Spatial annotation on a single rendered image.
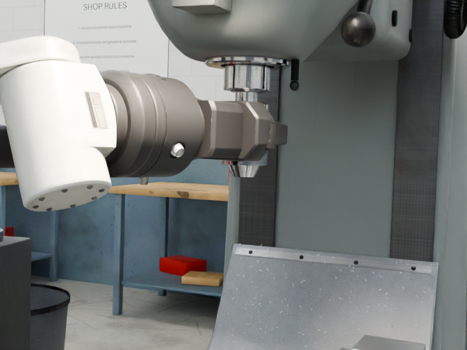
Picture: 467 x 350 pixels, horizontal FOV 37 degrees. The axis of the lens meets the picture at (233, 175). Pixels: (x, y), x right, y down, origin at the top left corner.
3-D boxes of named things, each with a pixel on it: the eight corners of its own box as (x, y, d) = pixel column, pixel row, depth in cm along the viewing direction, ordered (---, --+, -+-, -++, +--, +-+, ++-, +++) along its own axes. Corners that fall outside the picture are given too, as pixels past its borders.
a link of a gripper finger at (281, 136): (281, 149, 71) (242, 148, 66) (282, 118, 71) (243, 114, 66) (293, 150, 70) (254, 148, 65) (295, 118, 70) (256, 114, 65)
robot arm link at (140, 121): (151, 53, 57) (31, 33, 48) (185, 176, 55) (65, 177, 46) (74, 110, 64) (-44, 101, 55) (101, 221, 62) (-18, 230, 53)
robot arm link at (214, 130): (278, 82, 63) (185, 67, 54) (273, 187, 64) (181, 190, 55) (180, 85, 72) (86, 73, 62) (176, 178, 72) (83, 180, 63)
